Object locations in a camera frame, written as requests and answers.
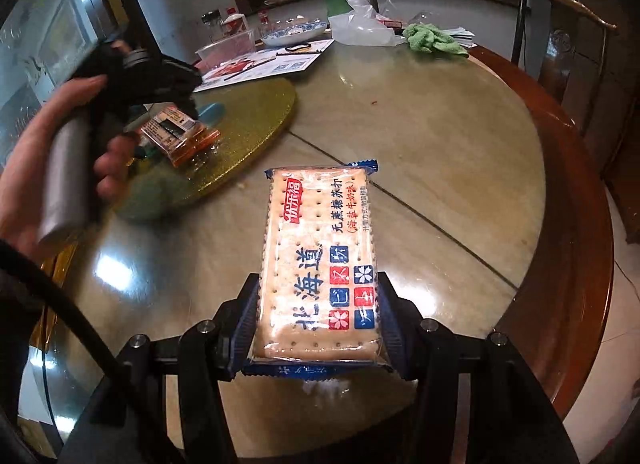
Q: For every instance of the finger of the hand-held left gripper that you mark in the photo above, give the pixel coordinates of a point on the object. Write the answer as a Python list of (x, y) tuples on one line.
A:
[(146, 151), (210, 115)]

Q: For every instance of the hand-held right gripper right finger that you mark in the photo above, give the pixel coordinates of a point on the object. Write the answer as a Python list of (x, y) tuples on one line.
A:
[(395, 326)]

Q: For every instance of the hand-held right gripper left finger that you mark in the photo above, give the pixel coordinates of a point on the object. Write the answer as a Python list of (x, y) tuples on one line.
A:
[(245, 326)]

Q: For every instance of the orange cracker packet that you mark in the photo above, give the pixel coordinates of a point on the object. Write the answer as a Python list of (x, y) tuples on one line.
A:
[(175, 136)]

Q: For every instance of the gold round board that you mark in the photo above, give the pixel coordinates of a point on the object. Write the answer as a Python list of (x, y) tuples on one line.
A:
[(235, 144)]

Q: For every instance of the blue cracker packet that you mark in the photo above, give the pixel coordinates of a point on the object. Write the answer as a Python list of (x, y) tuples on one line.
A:
[(320, 244)]

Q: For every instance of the person's left hand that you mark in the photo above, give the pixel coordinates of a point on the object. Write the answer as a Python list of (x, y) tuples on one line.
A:
[(25, 179)]

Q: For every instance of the clear plastic container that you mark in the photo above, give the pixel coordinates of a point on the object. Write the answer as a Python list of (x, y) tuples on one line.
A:
[(225, 49)]

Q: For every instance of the white printed brochure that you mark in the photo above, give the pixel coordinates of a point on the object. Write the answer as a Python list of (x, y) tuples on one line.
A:
[(280, 64)]

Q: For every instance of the glass seasoning jar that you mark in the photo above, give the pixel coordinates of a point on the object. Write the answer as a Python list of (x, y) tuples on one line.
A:
[(212, 24)]

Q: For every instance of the glass door cabinet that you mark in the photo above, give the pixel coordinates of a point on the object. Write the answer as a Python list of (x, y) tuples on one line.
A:
[(50, 34)]

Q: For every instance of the blue and white plate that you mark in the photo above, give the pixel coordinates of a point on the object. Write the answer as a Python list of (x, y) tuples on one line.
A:
[(295, 33)]

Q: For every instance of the white plastic bag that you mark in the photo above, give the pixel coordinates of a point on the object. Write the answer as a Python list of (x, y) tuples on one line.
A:
[(362, 26)]

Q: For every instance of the green cloth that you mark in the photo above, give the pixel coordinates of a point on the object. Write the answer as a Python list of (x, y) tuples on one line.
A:
[(430, 39)]

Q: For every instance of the stack of white papers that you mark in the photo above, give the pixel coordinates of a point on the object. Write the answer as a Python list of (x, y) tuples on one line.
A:
[(462, 34)]

